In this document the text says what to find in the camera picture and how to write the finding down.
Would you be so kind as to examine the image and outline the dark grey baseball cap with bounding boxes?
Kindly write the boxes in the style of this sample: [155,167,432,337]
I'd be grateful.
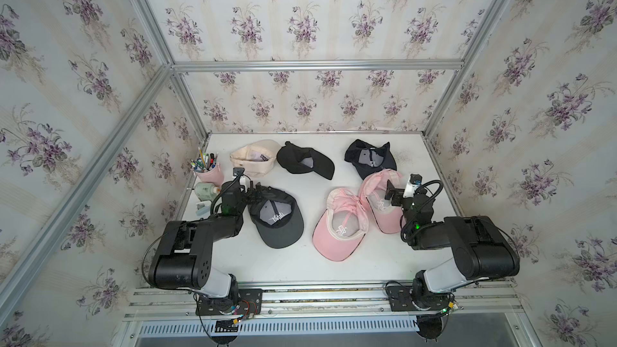
[247,184,305,249]

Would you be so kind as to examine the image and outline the black cap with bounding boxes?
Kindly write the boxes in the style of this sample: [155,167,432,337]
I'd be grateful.
[276,141,335,181]
[344,139,398,180]

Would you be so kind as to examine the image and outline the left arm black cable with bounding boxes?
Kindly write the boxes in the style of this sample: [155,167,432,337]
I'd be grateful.
[209,173,244,217]

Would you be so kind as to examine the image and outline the green tape dispenser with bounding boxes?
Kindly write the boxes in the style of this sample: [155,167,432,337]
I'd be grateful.
[193,182,221,202]

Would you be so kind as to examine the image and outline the small blue white object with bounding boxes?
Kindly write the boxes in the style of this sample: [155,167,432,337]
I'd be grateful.
[195,201,211,218]

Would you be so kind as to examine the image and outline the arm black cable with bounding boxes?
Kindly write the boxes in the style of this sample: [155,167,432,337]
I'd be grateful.
[399,179,444,244]
[209,173,244,217]

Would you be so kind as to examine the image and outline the beige cap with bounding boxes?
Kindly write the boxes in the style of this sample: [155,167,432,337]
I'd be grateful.
[230,140,281,178]

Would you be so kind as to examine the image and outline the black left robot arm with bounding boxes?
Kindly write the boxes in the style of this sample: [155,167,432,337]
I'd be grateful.
[141,178,263,315]

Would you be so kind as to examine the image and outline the pink cap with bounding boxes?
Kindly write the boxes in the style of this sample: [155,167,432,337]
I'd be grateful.
[358,169,405,235]
[313,188,369,262]

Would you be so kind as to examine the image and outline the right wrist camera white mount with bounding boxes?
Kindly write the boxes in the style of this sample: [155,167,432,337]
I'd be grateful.
[403,173,423,198]

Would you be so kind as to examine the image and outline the aluminium rail frame front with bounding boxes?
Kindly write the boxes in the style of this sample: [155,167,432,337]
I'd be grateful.
[113,281,541,346]

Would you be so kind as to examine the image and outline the black cap back middle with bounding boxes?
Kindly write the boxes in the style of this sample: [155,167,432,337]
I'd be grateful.
[276,141,335,181]

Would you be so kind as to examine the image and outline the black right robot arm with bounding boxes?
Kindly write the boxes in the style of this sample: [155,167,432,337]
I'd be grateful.
[384,174,521,313]

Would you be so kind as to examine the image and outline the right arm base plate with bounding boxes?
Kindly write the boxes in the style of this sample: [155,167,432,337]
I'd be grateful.
[383,280,455,313]

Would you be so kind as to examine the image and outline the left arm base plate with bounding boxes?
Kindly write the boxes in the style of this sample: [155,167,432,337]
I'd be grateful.
[194,289,264,318]

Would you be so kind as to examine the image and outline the pink pen cup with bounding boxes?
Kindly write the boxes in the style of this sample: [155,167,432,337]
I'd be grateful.
[190,149,224,186]

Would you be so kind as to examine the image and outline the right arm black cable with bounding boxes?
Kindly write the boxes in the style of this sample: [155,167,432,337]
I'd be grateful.
[399,179,444,244]

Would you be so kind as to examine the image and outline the black cap back right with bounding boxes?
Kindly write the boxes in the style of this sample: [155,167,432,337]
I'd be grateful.
[344,139,398,180]

